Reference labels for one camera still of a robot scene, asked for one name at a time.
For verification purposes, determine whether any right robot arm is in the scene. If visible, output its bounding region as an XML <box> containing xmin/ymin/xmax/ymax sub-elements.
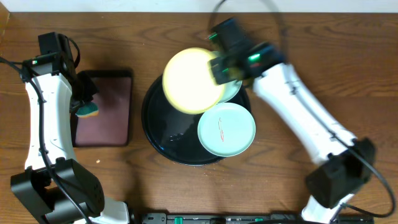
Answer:
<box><xmin>210</xmin><ymin>40</ymin><xmax>376</xmax><ymax>223</ymax></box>

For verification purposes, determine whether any yellow plate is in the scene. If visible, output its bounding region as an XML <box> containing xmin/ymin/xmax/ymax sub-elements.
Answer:
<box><xmin>162</xmin><ymin>47</ymin><xmax>225</xmax><ymax>114</ymax></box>

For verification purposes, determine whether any rectangular black tray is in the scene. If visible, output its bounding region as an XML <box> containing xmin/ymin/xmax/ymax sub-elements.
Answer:
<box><xmin>71</xmin><ymin>69</ymin><xmax>133</xmax><ymax>147</ymax></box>

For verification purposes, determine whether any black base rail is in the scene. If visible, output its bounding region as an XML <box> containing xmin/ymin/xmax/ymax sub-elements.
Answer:
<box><xmin>141</xmin><ymin>212</ymin><xmax>376</xmax><ymax>224</ymax></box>

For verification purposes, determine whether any light blue plate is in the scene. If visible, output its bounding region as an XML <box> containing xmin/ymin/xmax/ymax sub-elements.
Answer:
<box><xmin>211</xmin><ymin>50</ymin><xmax>243</xmax><ymax>104</ymax></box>
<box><xmin>197</xmin><ymin>103</ymin><xmax>256</xmax><ymax>157</ymax></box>

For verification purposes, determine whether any round black tray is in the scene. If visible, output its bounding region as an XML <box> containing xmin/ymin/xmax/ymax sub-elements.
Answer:
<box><xmin>141</xmin><ymin>77</ymin><xmax>251</xmax><ymax>166</ymax></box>

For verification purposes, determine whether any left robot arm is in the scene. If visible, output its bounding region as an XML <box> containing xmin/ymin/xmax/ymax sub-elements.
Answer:
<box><xmin>11</xmin><ymin>52</ymin><xmax>130</xmax><ymax>223</ymax></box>

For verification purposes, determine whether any green yellow sponge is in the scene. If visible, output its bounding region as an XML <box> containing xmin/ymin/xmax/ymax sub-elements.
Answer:
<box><xmin>75</xmin><ymin>102</ymin><xmax>99</xmax><ymax>118</ymax></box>

